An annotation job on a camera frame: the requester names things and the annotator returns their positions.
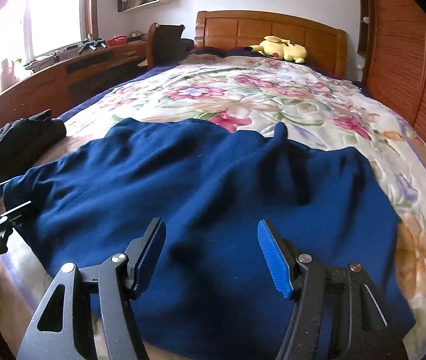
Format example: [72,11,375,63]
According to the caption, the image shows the pink bottle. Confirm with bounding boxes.
[0,58,17,92]

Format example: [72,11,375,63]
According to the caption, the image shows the wooden chair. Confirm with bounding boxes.
[145,23,186,70]

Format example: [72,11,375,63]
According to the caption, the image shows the wooden desk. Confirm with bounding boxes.
[0,41,146,129]

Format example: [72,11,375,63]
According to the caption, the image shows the black folded garment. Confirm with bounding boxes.
[0,110,67,181]

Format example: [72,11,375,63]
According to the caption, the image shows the floral quilt bedspread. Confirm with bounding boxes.
[0,53,426,360]

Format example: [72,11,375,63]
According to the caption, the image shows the wooden bed headboard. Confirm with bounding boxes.
[194,10,347,78]

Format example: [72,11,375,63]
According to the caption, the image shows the window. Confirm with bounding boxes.
[0,0,98,81]

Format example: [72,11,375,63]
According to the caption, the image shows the louvered wooden wardrobe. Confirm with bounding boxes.
[361,0,426,142]

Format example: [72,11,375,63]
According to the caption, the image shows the red basket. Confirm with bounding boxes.
[106,35,128,47]

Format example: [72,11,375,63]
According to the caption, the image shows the yellow plush toy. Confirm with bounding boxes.
[245,35,308,63]

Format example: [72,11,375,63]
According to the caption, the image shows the black binoculars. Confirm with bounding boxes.
[78,34,107,55]

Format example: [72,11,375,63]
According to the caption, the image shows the navy blue suit jacket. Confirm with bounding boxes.
[4,119,415,359]

